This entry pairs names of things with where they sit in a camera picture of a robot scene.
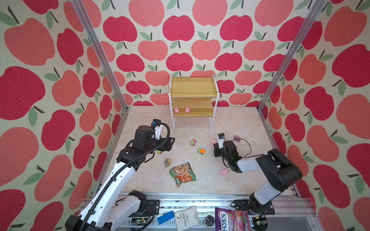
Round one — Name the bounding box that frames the green orange mixer truck toy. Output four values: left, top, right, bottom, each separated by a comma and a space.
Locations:
197, 149, 205, 155

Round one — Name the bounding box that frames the left aluminium frame post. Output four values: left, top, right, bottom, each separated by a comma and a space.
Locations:
71, 0, 129, 113

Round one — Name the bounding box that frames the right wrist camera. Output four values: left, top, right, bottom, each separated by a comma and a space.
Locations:
218, 133, 225, 149

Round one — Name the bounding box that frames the purple Fox's candy bag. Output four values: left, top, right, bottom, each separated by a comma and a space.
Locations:
215, 208, 251, 231

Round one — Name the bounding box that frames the right aluminium frame post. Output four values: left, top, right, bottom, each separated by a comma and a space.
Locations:
257, 0, 327, 115

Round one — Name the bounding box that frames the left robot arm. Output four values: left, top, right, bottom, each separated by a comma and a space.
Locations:
65, 119, 175, 231

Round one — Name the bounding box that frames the front aluminium rail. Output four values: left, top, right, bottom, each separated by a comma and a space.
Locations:
72, 192, 321, 231

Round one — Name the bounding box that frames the blue card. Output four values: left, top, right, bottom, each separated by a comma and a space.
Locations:
158, 211, 175, 225

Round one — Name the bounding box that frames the round metal can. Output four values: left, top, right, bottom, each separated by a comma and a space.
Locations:
203, 215, 215, 227

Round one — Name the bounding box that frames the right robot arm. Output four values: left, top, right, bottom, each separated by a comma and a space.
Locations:
212, 133, 303, 215

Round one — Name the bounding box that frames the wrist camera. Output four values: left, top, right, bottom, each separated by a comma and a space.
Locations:
218, 133, 225, 149
151, 119, 162, 140

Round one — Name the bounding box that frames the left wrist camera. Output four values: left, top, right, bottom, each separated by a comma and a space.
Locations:
151, 119, 162, 140

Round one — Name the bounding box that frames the aluminium frame post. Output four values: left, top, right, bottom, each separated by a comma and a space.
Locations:
71, 0, 129, 113
257, 0, 327, 115

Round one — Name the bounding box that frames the green snack bag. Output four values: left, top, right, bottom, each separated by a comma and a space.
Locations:
169, 162, 197, 188

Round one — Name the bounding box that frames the wooden two-tier shelf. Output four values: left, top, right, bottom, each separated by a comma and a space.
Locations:
168, 75, 220, 131

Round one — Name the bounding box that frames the white paper packet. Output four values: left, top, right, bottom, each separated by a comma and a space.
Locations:
174, 206, 200, 231

